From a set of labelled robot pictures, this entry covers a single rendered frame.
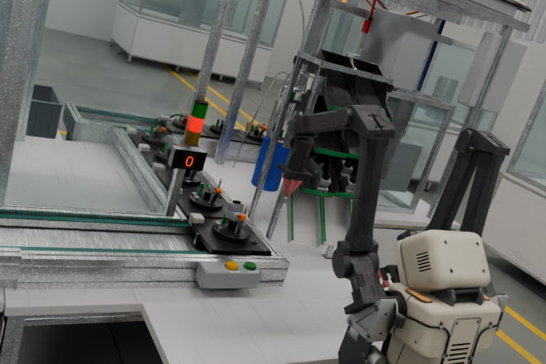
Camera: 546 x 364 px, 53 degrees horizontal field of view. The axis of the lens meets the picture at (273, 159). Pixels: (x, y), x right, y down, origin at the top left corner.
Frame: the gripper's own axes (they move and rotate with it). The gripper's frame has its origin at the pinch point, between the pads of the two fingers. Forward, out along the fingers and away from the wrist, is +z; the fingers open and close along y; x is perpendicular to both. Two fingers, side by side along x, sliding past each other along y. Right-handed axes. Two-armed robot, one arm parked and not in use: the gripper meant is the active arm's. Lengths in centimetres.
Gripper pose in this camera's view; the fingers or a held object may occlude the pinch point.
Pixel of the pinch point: (286, 194)
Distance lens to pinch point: 183.5
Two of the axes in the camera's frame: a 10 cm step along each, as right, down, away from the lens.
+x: 4.5, 3.8, -8.1
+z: -2.9, 9.2, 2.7
